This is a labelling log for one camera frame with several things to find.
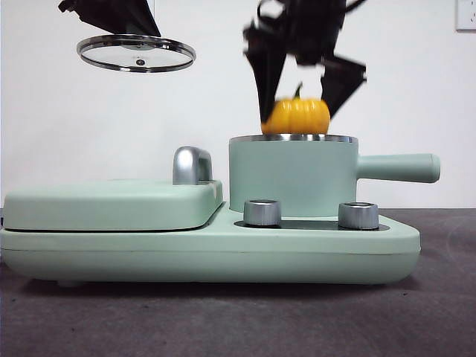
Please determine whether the glass lid with green knob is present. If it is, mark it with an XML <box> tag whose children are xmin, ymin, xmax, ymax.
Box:
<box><xmin>76</xmin><ymin>33</ymin><xmax>197</xmax><ymax>74</ymax></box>

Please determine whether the yellow toy pumpkin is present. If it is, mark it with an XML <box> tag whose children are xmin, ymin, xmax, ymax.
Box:
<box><xmin>260</xmin><ymin>86</ymin><xmax>332</xmax><ymax>136</ymax></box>

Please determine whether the chrome control knob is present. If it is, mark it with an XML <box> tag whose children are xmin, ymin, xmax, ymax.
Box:
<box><xmin>337</xmin><ymin>202</ymin><xmax>381</xmax><ymax>230</ymax></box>
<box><xmin>242</xmin><ymin>199</ymin><xmax>283</xmax><ymax>228</ymax></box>

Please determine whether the mint green breakfast machine base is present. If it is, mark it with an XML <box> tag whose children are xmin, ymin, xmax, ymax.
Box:
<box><xmin>0</xmin><ymin>207</ymin><xmax>422</xmax><ymax>289</ymax></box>

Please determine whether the mint green pot with handle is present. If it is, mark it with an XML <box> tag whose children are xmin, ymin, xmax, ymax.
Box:
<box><xmin>227</xmin><ymin>133</ymin><xmax>442</xmax><ymax>221</ymax></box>

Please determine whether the white wall socket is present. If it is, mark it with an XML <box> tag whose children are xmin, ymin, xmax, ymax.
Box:
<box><xmin>455</xmin><ymin>0</ymin><xmax>476</xmax><ymax>33</ymax></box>

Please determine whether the mint green griddle cover, chrome handle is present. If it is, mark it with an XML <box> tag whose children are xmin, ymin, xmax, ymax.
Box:
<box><xmin>2</xmin><ymin>147</ymin><xmax>225</xmax><ymax>233</ymax></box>

